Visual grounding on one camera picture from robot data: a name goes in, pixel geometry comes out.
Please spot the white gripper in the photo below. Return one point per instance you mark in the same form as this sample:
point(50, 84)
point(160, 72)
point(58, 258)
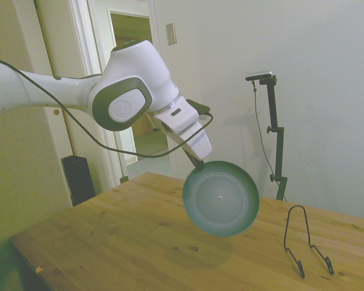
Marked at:
point(191, 133)

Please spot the green round plate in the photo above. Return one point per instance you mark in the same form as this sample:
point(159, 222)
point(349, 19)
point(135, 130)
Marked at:
point(221, 200)

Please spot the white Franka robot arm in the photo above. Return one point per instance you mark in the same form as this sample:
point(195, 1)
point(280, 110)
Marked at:
point(133, 69)

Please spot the black upright speaker box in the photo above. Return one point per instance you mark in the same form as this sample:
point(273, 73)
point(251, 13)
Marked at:
point(79, 182)

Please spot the white closet door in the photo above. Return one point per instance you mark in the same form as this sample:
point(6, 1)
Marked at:
point(48, 36)

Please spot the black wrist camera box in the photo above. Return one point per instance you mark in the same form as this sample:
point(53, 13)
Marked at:
point(200, 107)

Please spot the black camera stand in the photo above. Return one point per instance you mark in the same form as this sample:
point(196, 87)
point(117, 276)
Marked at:
point(279, 151)

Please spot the silver exterior camera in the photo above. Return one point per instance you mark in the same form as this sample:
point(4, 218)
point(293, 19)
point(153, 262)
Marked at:
point(259, 75)

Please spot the beige wall switch plate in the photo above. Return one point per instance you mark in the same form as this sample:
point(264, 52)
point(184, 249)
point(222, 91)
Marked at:
point(170, 34)

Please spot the white door frame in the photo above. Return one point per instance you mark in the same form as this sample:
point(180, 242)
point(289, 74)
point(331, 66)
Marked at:
point(157, 24)

